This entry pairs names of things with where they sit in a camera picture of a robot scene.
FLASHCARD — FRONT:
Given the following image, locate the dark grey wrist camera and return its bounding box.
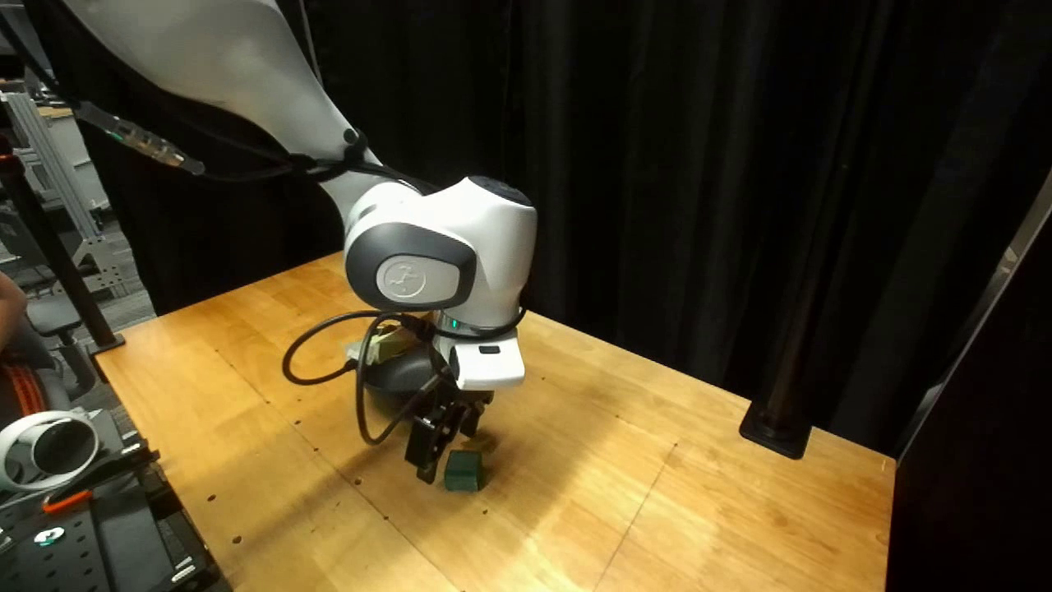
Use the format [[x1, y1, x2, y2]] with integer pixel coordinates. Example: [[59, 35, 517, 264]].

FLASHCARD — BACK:
[[357, 346, 446, 412]]

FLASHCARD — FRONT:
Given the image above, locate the green block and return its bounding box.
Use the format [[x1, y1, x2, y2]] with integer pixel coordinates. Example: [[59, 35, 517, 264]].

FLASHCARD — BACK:
[[439, 443, 491, 492]]

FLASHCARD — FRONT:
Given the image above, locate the grey metal shelf rack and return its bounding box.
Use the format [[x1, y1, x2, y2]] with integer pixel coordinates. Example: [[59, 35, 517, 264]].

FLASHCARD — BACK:
[[0, 81, 148, 333]]

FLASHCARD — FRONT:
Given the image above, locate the black perforated pegboard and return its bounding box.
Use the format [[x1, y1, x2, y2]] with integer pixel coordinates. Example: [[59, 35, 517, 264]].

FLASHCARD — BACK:
[[0, 480, 233, 592]]

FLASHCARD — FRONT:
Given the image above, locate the person forearm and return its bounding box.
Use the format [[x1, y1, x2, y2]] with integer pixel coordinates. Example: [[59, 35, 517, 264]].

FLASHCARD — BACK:
[[0, 274, 26, 346]]

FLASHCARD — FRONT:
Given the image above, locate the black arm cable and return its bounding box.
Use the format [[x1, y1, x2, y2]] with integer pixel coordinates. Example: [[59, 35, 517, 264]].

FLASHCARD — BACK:
[[69, 96, 382, 183]]

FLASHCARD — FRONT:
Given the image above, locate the black curtain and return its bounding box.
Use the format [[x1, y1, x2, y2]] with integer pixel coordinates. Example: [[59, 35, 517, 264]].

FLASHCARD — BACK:
[[64, 0, 1052, 454]]

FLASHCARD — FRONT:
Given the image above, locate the black looped camera cable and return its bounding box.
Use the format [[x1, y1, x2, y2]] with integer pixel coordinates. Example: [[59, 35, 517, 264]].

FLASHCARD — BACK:
[[279, 308, 439, 447]]

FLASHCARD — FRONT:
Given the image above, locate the black side panel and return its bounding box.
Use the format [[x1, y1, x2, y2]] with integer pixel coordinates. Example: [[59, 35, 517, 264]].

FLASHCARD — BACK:
[[884, 173, 1052, 592]]

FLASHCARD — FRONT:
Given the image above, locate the black pole with base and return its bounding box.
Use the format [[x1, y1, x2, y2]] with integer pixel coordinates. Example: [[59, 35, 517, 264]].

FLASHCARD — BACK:
[[736, 160, 867, 461]]

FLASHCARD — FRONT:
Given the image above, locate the orange handled black clamp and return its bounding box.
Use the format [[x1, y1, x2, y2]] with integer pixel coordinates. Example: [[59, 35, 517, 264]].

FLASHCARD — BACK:
[[38, 487, 98, 519]]

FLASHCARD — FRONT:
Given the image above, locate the red cable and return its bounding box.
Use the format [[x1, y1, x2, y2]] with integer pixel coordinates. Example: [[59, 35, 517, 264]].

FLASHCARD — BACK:
[[0, 359, 50, 420]]

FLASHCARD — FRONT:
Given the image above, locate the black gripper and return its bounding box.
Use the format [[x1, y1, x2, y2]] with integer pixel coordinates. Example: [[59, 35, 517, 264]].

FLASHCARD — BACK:
[[401, 375, 493, 487]]

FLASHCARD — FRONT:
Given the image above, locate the black slanted stand pole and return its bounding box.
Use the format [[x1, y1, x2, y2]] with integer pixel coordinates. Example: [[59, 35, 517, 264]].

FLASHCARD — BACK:
[[0, 152, 127, 355]]

